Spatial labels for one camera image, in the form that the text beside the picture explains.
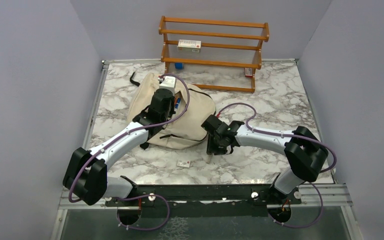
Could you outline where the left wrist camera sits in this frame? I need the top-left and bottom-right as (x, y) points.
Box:
(158, 75), (177, 90)

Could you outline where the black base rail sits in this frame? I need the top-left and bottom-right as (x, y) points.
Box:
(105, 184), (302, 218)

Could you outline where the white and grey box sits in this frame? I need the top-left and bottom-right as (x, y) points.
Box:
(177, 39), (202, 53)

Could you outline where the beige canvas backpack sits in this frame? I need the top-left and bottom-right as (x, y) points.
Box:
(126, 73), (216, 150)

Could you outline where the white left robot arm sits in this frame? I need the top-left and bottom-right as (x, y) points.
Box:
(63, 88), (175, 206)

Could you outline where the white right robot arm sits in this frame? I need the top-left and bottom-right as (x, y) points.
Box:
(201, 115), (329, 204)

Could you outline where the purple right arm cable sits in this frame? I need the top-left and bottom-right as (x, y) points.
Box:
(215, 101), (338, 230)

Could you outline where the small white eraser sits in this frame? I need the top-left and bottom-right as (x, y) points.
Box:
(176, 160), (191, 168)

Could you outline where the small red box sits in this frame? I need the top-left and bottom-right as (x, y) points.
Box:
(244, 68), (253, 78)

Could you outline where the small blue object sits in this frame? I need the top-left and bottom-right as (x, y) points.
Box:
(174, 62), (184, 70)

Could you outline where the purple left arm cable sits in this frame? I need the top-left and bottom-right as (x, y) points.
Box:
(68, 73), (191, 231)

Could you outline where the orange wooden shelf rack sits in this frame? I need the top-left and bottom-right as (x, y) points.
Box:
(158, 16), (270, 93)

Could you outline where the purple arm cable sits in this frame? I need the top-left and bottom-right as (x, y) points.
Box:
(68, 73), (191, 231)
(215, 101), (338, 230)

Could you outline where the blue whiteboard marker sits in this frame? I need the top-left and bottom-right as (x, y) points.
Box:
(174, 97), (182, 110)

